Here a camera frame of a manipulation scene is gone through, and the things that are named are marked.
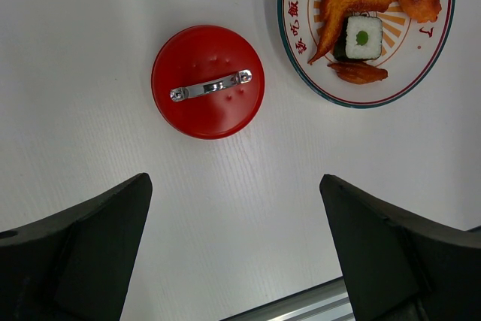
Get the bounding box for sushi roll piece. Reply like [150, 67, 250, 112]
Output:
[334, 15, 383, 62]

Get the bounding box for red round lid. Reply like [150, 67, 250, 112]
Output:
[151, 25, 265, 140]

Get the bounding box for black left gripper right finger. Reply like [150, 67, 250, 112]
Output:
[319, 174, 480, 320]

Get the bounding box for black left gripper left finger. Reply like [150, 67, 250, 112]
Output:
[1, 173, 153, 320]

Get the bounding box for white printed plate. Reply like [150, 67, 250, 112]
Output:
[277, 0, 455, 108]

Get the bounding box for aluminium mounting rail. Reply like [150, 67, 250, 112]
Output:
[225, 277, 355, 320]

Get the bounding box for small brown dumpling piece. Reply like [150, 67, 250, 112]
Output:
[328, 62, 389, 85]

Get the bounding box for orange chicken wing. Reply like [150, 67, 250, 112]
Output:
[307, 0, 394, 65]

